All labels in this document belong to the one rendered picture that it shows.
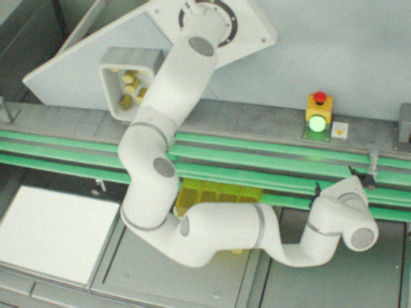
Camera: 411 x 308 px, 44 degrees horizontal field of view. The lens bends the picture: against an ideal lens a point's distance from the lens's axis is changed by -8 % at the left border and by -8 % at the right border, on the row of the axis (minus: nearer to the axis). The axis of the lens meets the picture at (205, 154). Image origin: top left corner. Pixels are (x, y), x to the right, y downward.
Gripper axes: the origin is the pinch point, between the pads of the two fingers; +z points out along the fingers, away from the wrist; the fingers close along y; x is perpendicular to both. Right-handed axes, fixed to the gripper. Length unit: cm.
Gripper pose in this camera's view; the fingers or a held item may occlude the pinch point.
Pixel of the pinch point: (335, 180)
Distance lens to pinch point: 133.7
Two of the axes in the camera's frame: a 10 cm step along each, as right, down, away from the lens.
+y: 8.8, -4.3, -1.8
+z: 0.2, -3.6, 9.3
